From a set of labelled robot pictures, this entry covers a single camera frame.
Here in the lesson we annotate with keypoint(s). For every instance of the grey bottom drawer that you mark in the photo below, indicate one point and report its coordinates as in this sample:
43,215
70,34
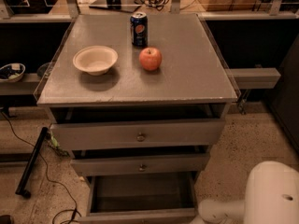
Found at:
164,198

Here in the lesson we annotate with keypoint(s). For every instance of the red apple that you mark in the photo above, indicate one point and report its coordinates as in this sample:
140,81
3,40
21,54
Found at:
150,58

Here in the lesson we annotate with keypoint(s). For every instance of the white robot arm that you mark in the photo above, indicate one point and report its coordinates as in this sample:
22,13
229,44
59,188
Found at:
271,197

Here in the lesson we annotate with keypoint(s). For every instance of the beige paper bowl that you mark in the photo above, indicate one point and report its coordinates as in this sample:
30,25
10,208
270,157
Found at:
95,60

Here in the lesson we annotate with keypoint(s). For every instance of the grey drawer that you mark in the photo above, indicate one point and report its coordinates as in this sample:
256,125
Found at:
141,164
129,134
164,198

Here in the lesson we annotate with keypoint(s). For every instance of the grey top drawer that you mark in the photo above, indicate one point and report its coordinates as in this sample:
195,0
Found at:
129,134

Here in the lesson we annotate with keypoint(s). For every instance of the blue pepsi can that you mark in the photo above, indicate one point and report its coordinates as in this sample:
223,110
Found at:
139,29

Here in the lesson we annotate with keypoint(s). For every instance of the grey drawer cabinet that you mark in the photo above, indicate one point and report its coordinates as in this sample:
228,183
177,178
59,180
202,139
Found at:
190,84

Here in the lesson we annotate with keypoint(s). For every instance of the white bowl with items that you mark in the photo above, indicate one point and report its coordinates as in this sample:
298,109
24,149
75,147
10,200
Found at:
12,72

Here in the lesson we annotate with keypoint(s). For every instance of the grey middle drawer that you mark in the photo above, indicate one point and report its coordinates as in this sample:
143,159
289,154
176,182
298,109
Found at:
141,164

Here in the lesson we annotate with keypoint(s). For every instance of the dark shoe tip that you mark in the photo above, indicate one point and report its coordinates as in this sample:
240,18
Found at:
6,219

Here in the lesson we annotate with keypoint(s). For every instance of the black bar on floor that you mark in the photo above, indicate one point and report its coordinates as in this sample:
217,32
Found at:
21,189

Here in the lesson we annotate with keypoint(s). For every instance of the black monitor stand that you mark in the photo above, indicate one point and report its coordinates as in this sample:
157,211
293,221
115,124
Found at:
127,6

